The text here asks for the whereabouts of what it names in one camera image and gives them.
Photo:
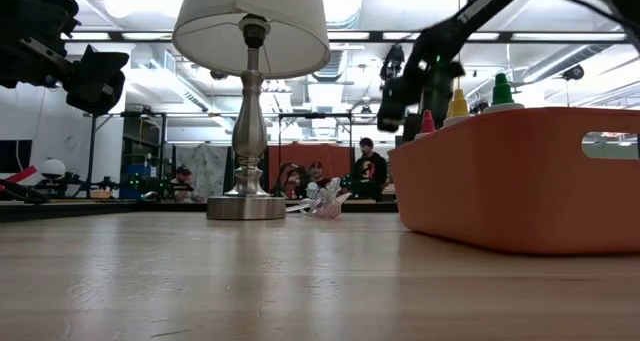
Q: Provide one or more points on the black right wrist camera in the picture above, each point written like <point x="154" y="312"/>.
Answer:
<point x="395" y="103"/>

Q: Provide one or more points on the white sphere lamp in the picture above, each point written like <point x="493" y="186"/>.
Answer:
<point x="53" y="168"/>

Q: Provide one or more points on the orange plastic bin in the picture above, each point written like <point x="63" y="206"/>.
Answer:
<point x="500" y="191"/>

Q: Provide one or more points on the large yellow colouring bottle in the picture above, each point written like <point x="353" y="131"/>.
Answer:
<point x="459" y="108"/>

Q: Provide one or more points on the large green colouring bottle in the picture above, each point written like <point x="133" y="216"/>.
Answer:
<point x="502" y="93"/>

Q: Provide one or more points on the black wall monitor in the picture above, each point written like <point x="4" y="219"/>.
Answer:
<point x="15" y="156"/>

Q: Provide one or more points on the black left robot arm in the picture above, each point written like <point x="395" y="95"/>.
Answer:
<point x="30" y="6"/>

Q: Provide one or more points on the silver table lamp white shade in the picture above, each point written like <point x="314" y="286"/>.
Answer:
<point x="250" y="131"/>

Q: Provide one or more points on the black aluminium table frame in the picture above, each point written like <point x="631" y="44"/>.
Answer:
<point x="50" y="208"/>

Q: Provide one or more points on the red partition panel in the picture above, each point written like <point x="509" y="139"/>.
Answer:
<point x="300" y="153"/>

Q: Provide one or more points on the black overhead light beam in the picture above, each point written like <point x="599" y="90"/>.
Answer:
<point x="350" y="36"/>

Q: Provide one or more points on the large dark red colouring bottle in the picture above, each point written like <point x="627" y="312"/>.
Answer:
<point x="427" y="123"/>

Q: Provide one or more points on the person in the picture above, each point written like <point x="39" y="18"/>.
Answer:
<point x="316" y="173"/>
<point x="292" y="181"/>
<point x="370" y="171"/>
<point x="182" y="183"/>

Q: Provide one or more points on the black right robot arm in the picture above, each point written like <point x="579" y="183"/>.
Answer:
<point x="475" y="11"/>

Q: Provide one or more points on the black ceiling spotlight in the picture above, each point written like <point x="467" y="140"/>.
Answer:
<point x="392" y="61"/>
<point x="573" y="72"/>
<point x="481" y="107"/>

